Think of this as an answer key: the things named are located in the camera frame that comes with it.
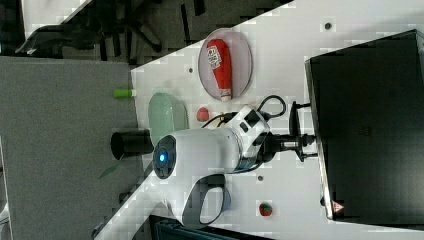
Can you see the black oven door handle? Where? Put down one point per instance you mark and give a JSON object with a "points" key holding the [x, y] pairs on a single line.
{"points": [[294, 126]]}

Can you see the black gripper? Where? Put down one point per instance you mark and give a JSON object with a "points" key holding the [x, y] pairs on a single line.
{"points": [[280, 143]]}

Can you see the pink toy strawberry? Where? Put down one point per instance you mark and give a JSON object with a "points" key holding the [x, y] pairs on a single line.
{"points": [[202, 114]]}

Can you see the black cylinder upper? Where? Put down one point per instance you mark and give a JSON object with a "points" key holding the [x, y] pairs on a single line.
{"points": [[131, 143]]}

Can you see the black office chair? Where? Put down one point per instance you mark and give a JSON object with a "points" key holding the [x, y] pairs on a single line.
{"points": [[81, 24]]}

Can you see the black toaster oven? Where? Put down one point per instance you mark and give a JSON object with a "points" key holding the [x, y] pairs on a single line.
{"points": [[367, 107]]}

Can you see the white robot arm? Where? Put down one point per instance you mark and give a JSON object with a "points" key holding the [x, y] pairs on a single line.
{"points": [[187, 164]]}

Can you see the grey round plate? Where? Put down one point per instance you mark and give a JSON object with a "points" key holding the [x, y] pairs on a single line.
{"points": [[241, 61]]}

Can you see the black cylinder lower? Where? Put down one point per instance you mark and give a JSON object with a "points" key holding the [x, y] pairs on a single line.
{"points": [[124, 196]]}

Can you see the red toy strawberry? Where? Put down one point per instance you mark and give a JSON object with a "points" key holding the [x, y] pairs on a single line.
{"points": [[265, 209]]}

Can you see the green oval colander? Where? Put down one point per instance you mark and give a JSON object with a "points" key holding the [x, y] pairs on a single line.
{"points": [[166, 114]]}

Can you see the red ketchup bottle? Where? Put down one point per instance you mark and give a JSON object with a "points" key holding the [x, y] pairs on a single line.
{"points": [[219, 59]]}

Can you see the black cylinder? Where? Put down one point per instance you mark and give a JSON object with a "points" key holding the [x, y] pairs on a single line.
{"points": [[124, 196], [131, 143]]}

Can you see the green marker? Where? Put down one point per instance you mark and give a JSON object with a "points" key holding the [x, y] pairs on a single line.
{"points": [[124, 93]]}

